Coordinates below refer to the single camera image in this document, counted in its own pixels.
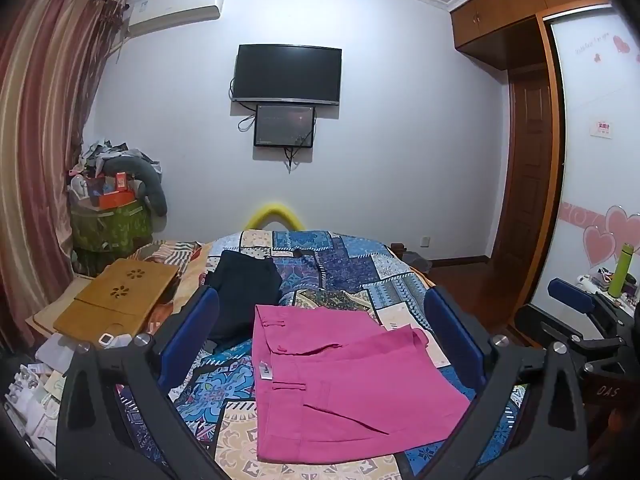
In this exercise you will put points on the white side table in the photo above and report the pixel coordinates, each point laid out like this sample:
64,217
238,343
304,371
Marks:
595,285

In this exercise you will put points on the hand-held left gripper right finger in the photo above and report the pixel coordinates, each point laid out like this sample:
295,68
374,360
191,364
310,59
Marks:
452,335

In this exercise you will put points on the dark navy folded garment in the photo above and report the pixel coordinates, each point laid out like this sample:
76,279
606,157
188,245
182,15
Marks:
245,295

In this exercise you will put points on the patchwork printed blanket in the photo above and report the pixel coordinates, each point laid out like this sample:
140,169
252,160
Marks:
340,265

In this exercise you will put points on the yellow foam arch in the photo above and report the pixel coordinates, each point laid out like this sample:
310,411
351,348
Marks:
273,210

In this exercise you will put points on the orange box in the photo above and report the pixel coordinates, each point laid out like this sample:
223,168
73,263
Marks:
117,199

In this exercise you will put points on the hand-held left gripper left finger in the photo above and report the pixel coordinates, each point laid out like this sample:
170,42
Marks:
192,330

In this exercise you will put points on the pile of white papers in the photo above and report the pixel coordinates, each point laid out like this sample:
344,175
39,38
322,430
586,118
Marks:
40,395

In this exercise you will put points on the green bottle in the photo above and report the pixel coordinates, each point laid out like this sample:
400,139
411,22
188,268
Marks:
620,270

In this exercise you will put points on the black wall television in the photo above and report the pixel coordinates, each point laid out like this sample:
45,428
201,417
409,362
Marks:
287,74

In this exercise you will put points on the wooden lap desk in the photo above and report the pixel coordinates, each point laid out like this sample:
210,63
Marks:
120,295

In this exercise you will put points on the small black wall monitor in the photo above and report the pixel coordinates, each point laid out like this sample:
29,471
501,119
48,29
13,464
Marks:
284,125

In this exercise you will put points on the grey plush pillow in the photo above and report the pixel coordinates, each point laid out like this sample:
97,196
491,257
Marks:
152,180

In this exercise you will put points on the small white device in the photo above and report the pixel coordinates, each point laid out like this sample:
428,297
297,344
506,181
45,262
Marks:
107,340

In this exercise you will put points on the wooden overhead cabinet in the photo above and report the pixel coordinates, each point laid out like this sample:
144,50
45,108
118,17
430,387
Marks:
515,10

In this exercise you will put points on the white air conditioner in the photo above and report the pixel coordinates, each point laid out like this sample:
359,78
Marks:
175,10

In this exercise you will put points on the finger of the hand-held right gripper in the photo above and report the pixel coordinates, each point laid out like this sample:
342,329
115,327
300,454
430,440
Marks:
545,327
570,295

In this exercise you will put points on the striped red curtain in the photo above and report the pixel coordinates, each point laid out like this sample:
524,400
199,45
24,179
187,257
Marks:
40,135

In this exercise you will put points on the pink pants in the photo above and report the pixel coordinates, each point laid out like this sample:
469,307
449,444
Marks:
350,385

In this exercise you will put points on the striped cloth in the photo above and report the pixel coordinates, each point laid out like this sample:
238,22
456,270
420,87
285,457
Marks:
167,252

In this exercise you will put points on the pile of grey clothes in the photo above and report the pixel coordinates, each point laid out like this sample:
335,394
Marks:
107,152

